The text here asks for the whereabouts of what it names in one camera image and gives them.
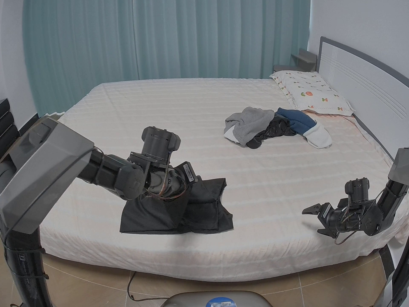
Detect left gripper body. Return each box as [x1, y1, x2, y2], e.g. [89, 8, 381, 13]
[145, 167, 193, 201]

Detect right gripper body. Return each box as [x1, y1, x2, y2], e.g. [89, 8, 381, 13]
[329, 207, 352, 235]

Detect black T-shirt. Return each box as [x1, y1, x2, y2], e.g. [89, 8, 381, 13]
[120, 178, 234, 235]

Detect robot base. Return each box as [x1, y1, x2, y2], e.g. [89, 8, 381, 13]
[160, 291, 269, 307]

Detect bed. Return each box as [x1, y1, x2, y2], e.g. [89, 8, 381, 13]
[40, 36, 409, 282]

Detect pile of clothes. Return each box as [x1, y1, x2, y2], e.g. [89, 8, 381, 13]
[223, 106, 333, 150]

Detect white printed pillow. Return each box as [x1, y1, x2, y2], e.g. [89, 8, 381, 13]
[269, 70, 357, 117]

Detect grey bedside table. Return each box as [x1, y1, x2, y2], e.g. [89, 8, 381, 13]
[273, 48, 317, 73]

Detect blue-green curtain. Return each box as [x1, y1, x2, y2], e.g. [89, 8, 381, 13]
[132, 0, 312, 80]
[22, 0, 138, 116]

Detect black chest of drawers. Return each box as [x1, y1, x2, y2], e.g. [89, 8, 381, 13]
[0, 98, 20, 159]

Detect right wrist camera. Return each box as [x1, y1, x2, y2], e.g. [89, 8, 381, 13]
[320, 203, 335, 227]

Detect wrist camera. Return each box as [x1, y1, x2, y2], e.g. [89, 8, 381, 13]
[320, 203, 335, 227]
[181, 161, 201, 184]

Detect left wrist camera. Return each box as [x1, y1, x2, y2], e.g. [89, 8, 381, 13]
[181, 161, 201, 184]

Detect black cable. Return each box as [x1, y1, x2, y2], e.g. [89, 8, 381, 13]
[127, 271, 170, 303]

